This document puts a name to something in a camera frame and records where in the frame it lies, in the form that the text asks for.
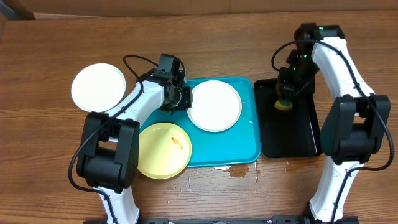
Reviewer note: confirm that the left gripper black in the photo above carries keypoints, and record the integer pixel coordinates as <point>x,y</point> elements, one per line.
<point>188,103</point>

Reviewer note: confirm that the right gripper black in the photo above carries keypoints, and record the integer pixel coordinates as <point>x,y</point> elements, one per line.
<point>288,89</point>

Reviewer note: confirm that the green yellow sponge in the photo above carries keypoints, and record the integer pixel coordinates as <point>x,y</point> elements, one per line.
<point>281,104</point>

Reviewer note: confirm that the white plate with red streak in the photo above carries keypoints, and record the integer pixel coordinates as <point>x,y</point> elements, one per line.
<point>216,106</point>

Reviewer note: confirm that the yellow plate with orange stain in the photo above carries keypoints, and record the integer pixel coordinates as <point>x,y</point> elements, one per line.
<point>165,150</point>

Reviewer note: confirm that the white plate with faint stain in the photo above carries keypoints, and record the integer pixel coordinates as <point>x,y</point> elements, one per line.
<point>98,87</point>

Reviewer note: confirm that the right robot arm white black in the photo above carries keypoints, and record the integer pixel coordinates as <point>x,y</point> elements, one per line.
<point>354,136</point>

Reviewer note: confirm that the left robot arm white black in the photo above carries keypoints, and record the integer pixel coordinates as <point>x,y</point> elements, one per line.
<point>106,161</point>

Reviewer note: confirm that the black plastic tray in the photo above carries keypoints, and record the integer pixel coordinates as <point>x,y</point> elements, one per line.
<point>293,133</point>

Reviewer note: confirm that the teal plastic tray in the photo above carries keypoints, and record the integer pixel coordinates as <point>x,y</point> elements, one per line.
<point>240,144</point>

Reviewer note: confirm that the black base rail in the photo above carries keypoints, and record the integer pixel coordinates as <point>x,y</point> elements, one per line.
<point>278,219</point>

